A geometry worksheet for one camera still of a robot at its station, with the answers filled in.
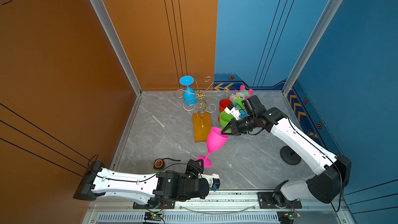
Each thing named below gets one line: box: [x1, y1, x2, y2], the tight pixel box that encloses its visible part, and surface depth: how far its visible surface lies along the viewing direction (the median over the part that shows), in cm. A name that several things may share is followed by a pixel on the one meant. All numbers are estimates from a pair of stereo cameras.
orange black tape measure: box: [153, 157, 181, 170], surface depth 84 cm
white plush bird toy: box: [229, 84, 254, 103], surface depth 114 cm
